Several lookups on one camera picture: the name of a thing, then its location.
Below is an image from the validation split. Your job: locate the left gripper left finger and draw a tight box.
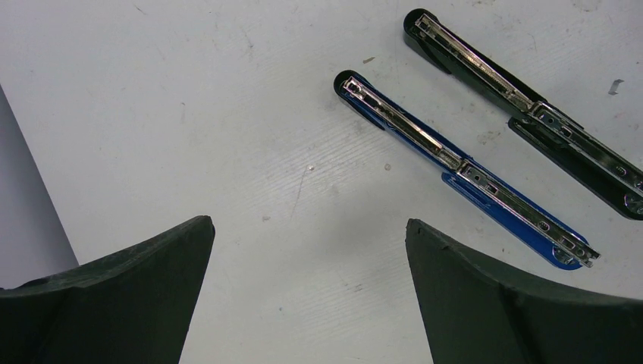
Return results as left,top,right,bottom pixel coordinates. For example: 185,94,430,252
1,215,215,363

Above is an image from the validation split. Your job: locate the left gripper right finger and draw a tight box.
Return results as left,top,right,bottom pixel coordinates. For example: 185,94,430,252
406,219,642,363

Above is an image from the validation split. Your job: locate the black stapler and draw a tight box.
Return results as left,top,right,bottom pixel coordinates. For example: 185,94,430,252
403,8,642,221

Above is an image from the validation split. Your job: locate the blue stapler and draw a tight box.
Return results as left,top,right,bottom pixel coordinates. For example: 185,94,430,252
334,70,601,271

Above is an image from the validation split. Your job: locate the tiny staple fragment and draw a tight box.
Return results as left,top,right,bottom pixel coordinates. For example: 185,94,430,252
608,79,624,96

